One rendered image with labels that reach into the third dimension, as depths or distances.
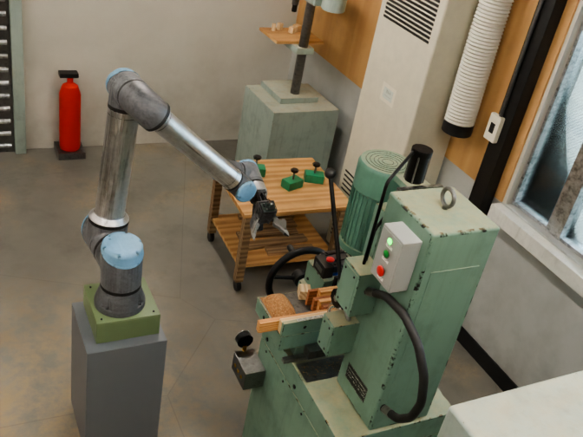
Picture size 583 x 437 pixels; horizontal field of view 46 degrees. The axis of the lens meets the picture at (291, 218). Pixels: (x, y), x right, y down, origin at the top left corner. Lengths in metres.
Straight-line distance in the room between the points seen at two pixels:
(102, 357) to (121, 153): 0.76
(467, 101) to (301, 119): 1.30
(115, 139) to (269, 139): 2.02
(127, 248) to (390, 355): 1.05
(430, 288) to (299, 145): 2.77
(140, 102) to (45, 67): 2.62
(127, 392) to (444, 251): 1.51
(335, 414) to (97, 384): 0.99
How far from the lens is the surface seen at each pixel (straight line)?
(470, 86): 3.48
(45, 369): 3.40
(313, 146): 4.59
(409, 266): 1.83
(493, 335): 3.78
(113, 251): 2.54
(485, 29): 3.42
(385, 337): 2.01
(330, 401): 2.25
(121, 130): 2.49
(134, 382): 2.84
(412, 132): 3.65
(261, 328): 2.26
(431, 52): 3.51
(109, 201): 2.62
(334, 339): 2.11
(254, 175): 2.83
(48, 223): 4.34
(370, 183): 2.05
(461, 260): 1.88
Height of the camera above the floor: 2.39
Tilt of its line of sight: 31 degrees down
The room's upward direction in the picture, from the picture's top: 11 degrees clockwise
